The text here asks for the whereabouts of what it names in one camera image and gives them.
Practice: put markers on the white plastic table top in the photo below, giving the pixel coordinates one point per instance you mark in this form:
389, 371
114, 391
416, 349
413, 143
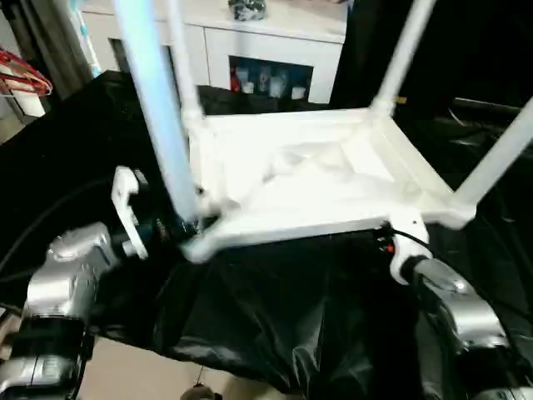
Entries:
333, 187

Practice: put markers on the white plastic table leg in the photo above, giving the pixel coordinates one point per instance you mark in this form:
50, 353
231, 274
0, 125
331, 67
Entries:
495, 158
404, 50
185, 62
158, 104

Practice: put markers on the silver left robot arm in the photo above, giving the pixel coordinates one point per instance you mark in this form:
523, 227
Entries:
62, 283

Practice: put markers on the black glossy mat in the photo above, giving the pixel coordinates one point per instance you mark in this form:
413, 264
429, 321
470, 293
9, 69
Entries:
270, 312

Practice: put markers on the small tan box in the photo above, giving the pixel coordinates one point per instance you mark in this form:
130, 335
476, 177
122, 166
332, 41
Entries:
401, 100

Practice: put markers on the grey robot foot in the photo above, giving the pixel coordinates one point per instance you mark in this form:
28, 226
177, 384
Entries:
200, 393

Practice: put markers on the red white ceramic figure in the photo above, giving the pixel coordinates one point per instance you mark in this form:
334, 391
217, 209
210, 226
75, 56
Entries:
236, 81

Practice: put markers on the black television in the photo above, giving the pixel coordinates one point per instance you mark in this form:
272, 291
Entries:
487, 105

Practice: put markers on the small white ceramic cup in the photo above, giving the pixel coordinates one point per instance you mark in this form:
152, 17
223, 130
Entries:
297, 93

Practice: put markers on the patterned ceramic vase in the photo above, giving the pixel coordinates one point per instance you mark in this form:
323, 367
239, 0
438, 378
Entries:
265, 81

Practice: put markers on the white plastic container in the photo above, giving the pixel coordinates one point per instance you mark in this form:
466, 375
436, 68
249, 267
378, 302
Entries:
30, 106

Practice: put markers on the white ceramic jar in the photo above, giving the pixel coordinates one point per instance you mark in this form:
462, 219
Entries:
277, 87

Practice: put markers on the white glass-door cabinet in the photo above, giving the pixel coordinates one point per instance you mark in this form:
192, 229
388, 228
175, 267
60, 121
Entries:
216, 46

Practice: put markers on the red clothes hangers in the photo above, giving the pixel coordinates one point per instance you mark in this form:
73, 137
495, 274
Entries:
25, 79

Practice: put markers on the white teal patterned curtain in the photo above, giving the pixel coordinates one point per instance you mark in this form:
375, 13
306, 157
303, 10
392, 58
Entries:
85, 37

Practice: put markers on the grey curtain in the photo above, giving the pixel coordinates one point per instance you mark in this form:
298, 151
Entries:
50, 41

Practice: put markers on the black bundle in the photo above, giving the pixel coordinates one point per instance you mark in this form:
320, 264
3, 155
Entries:
246, 10

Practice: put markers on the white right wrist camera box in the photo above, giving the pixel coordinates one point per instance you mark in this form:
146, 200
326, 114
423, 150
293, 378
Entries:
416, 227

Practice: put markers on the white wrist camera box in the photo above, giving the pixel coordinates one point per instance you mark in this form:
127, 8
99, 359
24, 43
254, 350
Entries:
123, 196
416, 227

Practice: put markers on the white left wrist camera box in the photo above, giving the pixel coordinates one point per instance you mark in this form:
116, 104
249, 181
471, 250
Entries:
123, 196

